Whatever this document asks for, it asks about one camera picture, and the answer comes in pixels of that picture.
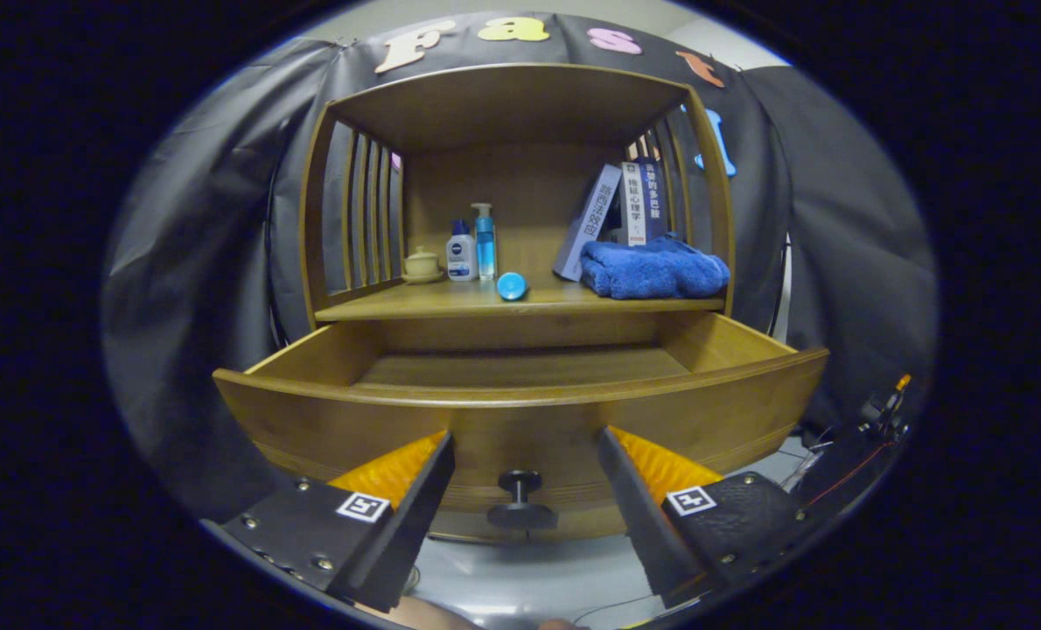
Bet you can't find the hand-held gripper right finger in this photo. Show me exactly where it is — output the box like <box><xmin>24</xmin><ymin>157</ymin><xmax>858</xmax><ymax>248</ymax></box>
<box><xmin>597</xmin><ymin>426</ymin><xmax>806</xmax><ymax>609</ymax></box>

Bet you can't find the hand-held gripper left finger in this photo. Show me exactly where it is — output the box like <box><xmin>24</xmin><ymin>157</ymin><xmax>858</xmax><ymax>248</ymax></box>
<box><xmin>201</xmin><ymin>430</ymin><xmax>457</xmax><ymax>613</ymax></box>

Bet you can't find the wooden drawer with black knob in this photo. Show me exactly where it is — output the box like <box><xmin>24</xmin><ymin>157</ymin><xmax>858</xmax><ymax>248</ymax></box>
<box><xmin>213</xmin><ymin>311</ymin><xmax>830</xmax><ymax>542</ymax></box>

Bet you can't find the wooden cabinet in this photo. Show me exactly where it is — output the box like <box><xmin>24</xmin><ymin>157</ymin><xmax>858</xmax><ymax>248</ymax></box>
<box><xmin>300</xmin><ymin>63</ymin><xmax>738</xmax><ymax>326</ymax></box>

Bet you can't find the blue folded towel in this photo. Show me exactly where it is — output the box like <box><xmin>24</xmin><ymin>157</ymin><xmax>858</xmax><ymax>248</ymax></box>
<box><xmin>580</xmin><ymin>234</ymin><xmax>731</xmax><ymax>300</ymax></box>

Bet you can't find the beige lidded ceramic cup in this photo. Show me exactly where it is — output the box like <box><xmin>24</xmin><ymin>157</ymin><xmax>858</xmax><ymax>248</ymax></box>
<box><xmin>401</xmin><ymin>246</ymin><xmax>445</xmax><ymax>284</ymax></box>

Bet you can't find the orange and black clamp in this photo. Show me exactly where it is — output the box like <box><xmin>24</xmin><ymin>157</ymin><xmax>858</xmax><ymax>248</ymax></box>
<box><xmin>862</xmin><ymin>374</ymin><xmax>913</xmax><ymax>438</ymax></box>

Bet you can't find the white bottle with blue cap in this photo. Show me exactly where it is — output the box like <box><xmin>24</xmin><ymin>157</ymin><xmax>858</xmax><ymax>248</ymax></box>
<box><xmin>446</xmin><ymin>219</ymin><xmax>479</xmax><ymax>283</ymax></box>

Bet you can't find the lavender book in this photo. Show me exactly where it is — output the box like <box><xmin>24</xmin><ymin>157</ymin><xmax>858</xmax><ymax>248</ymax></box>
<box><xmin>553</xmin><ymin>164</ymin><xmax>624</xmax><ymax>283</ymax></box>

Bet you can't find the blue pump bottle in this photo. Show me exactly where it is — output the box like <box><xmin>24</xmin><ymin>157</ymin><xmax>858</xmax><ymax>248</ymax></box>
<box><xmin>472</xmin><ymin>203</ymin><xmax>498</xmax><ymax>281</ymax></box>

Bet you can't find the white spine book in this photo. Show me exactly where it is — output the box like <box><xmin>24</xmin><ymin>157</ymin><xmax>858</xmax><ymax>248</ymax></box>
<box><xmin>621</xmin><ymin>160</ymin><xmax>648</xmax><ymax>248</ymax></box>

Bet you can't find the dark blue book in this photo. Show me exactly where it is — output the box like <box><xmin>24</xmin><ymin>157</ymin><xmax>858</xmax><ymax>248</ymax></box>
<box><xmin>641</xmin><ymin>157</ymin><xmax>668</xmax><ymax>244</ymax></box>

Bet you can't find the black backdrop cloth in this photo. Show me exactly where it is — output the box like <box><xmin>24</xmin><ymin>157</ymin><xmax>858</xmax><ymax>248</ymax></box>
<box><xmin>101</xmin><ymin>13</ymin><xmax>937</xmax><ymax>517</ymax></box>

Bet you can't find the black floor cable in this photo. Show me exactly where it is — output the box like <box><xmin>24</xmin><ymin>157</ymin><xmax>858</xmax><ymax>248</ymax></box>
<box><xmin>573</xmin><ymin>595</ymin><xmax>661</xmax><ymax>627</ymax></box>

